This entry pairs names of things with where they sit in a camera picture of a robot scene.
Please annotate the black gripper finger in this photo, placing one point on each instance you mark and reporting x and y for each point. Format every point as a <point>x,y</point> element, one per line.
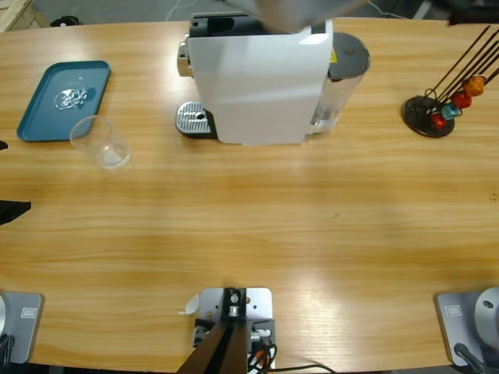
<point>2,145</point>
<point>11,212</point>

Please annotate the clear plastic cup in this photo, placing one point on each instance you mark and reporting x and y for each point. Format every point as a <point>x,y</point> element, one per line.
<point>113,156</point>

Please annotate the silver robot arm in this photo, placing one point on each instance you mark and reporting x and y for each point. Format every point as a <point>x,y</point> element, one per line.
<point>296,11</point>

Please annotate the white capsule coffee machine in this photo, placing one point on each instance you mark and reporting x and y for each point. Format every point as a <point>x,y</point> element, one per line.
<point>253,97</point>

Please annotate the red coffee capsule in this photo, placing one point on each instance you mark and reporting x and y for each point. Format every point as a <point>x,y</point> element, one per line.
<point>462,100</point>
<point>439,122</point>

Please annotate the blue coffee capsule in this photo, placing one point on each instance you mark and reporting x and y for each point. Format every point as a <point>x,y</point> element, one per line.
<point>451,111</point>

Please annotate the orange coffee capsule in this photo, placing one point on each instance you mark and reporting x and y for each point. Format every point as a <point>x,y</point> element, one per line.
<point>473,87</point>

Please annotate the teal plastic tray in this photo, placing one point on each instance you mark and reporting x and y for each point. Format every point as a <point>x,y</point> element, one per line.
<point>39,117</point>

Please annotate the shiny crumpled clear film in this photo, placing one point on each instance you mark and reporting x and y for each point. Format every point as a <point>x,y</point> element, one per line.
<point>68,99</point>

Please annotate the light wooden crate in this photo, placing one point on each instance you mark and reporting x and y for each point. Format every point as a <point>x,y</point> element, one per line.
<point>11,13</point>

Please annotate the black object on floor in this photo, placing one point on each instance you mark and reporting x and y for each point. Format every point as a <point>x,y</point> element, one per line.
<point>66,20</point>

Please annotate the metal drip tray grate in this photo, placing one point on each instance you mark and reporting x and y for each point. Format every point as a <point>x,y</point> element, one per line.
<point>193,117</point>

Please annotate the white paper tape strip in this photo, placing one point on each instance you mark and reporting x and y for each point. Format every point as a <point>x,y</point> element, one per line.
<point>191,305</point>

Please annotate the clear water tank dark lid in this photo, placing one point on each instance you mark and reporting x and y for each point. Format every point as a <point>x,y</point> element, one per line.
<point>343,97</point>

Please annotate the grey metal leg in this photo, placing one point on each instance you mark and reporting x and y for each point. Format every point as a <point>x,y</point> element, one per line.
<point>423,8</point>

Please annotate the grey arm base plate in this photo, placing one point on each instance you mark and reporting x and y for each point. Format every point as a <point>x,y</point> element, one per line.
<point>27,323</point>
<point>452,327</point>

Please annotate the dark brown post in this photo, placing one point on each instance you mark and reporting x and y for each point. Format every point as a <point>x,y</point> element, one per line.
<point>222,350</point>

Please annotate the white mount block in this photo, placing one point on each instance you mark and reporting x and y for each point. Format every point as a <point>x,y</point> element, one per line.
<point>259,300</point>

